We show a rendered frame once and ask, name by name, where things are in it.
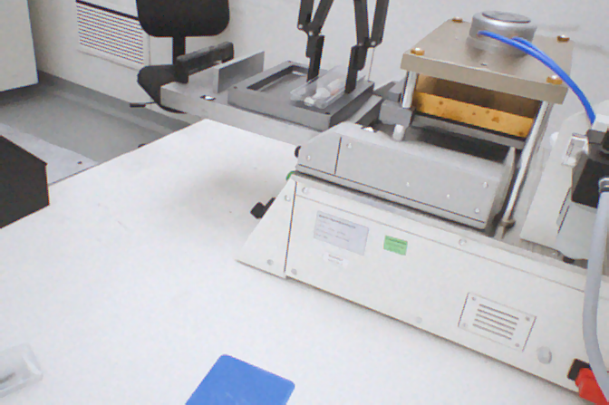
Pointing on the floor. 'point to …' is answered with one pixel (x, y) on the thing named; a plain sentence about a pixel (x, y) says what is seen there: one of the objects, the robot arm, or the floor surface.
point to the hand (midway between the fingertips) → (333, 66)
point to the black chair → (178, 9)
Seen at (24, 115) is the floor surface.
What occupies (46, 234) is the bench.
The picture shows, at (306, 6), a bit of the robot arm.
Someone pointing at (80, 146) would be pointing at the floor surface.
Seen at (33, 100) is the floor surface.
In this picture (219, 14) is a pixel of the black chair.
